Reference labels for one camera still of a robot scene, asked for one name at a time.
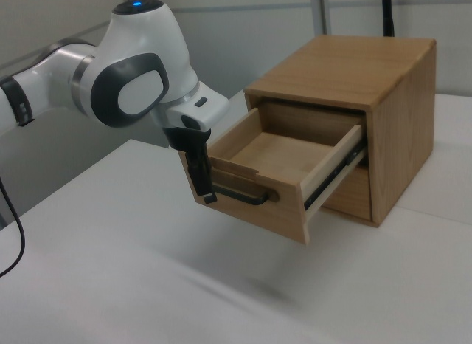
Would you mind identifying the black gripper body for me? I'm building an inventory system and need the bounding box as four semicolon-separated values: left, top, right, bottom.
163;125;212;154

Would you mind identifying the wooden drawer with black handle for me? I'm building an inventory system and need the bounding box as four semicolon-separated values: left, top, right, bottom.
178;107;368;246

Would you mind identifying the wooden cabinet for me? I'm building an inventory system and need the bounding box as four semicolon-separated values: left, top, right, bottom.
243;34;439;228

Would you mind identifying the wooden drawer without handle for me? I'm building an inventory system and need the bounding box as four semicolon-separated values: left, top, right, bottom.
322;165;373;220

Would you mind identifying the black cable strap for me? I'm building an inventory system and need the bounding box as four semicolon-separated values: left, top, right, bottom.
1;76;35;127

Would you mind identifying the grey partition post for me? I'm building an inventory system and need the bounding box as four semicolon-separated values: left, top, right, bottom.
316;0;332;35

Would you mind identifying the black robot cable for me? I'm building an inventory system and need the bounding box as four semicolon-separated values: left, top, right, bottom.
0;176;27;278

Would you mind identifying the black camera stand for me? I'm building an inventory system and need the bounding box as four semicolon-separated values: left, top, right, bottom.
381;0;396;38

